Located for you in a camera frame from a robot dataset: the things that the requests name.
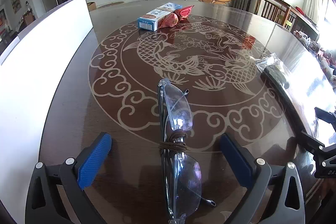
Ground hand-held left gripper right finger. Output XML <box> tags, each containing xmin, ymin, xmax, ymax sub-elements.
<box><xmin>219</xmin><ymin>133</ymin><xmax>306</xmax><ymax>224</ymax></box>

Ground orange phone case in bag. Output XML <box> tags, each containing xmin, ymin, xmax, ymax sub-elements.
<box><xmin>256</xmin><ymin>53</ymin><xmax>290</xmax><ymax>89</ymax></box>

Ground wooden slatted chair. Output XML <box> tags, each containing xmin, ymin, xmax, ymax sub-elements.
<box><xmin>256</xmin><ymin>0</ymin><xmax>300</xmax><ymax>30</ymax></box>

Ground blue and white carton box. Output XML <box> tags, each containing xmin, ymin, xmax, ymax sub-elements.
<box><xmin>137</xmin><ymin>2</ymin><xmax>183</xmax><ymax>31</ymax></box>

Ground clear glasses with brown cord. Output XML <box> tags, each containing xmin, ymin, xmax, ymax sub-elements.
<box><xmin>157</xmin><ymin>78</ymin><xmax>217</xmax><ymax>224</ymax></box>

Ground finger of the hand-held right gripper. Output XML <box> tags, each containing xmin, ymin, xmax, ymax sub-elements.
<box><xmin>314</xmin><ymin>107</ymin><xmax>336</xmax><ymax>123</ymax></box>
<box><xmin>301</xmin><ymin>130</ymin><xmax>328</xmax><ymax>154</ymax></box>

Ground cluttered wooden side table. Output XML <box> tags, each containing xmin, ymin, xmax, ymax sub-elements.
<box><xmin>291</xmin><ymin>6</ymin><xmax>336</xmax><ymax>83</ymax></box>

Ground white board panel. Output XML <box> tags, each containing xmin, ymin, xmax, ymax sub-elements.
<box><xmin>0</xmin><ymin>35</ymin><xmax>20</xmax><ymax>65</ymax></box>
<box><xmin>0</xmin><ymin>0</ymin><xmax>94</xmax><ymax>188</ymax></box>

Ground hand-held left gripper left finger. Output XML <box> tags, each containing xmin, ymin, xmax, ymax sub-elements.
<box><xmin>25</xmin><ymin>132</ymin><xmax>112</xmax><ymax>224</ymax></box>

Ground round beige cat scratcher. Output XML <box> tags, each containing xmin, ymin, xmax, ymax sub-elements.
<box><xmin>98</xmin><ymin>1</ymin><xmax>124</xmax><ymax>8</ymax></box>

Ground red snack packet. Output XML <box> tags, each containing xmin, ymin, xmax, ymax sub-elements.
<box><xmin>157</xmin><ymin>5</ymin><xmax>195</xmax><ymax>29</ymax></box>

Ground brown patterned glass desktop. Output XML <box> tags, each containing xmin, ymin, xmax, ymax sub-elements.
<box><xmin>39</xmin><ymin>0</ymin><xmax>336</xmax><ymax>224</ymax></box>

